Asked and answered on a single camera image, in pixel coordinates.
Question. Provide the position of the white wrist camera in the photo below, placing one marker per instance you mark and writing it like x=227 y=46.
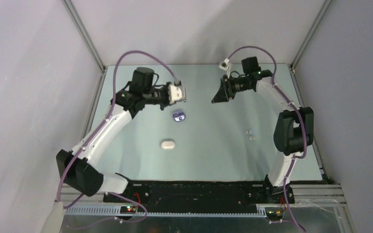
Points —
x=225 y=65
x=177 y=93

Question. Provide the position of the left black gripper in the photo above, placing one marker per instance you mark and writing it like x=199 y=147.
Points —
x=166 y=103

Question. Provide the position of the purple earbud charging case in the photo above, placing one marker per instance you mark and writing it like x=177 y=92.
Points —
x=179 y=116

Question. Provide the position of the controller board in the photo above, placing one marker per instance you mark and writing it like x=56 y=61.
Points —
x=274 y=216
x=128 y=210

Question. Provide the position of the left aluminium frame post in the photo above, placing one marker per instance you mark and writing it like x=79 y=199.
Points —
x=84 y=34

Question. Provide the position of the aluminium frame post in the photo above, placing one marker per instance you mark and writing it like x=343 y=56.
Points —
x=84 y=34
x=324 y=9

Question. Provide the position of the white earbud charging case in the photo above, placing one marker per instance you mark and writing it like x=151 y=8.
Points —
x=168 y=144

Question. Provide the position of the left controller board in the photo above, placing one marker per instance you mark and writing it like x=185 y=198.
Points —
x=128 y=210

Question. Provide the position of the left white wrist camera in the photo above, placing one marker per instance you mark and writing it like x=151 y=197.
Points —
x=177 y=93

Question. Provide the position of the right aluminium frame post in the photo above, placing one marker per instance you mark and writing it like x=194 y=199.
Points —
x=324 y=9

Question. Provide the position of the right controller board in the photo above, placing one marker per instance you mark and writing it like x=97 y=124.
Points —
x=274 y=216

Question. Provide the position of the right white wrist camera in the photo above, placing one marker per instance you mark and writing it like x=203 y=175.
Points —
x=225 y=65

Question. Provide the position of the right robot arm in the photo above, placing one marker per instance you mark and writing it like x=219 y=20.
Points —
x=293 y=132

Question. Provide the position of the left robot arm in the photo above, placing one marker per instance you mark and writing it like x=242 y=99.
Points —
x=78 y=166

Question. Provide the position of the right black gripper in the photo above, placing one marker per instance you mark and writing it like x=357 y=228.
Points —
x=221 y=95

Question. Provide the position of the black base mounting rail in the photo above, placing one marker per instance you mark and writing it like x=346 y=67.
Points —
x=199 y=197

